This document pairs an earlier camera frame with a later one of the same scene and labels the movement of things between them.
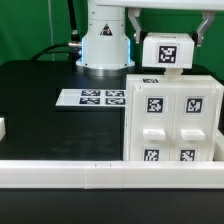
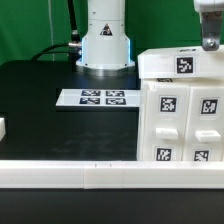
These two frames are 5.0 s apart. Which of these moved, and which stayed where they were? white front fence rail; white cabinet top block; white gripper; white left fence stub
Moved: white gripper; white cabinet top block
Stayed: white front fence rail; white left fence stub
